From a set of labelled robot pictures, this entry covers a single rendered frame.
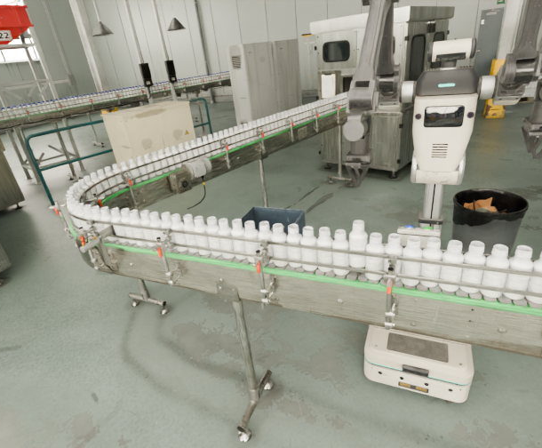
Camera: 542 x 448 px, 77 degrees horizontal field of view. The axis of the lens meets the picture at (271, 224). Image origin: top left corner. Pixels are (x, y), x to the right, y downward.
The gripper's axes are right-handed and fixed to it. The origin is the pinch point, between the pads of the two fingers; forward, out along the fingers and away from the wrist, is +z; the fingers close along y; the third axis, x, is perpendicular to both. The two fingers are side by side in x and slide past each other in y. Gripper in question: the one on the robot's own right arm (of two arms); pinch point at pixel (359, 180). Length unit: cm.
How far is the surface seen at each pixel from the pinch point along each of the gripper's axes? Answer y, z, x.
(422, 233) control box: -13.1, 22.5, 20.1
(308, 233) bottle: 2.2, 19.3, -16.5
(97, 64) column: -689, -84, -853
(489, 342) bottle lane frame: 4, 50, 42
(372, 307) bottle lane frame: 4.3, 44.4, 6.5
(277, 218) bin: -58, 43, -55
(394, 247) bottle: 1.5, 21.5, 11.9
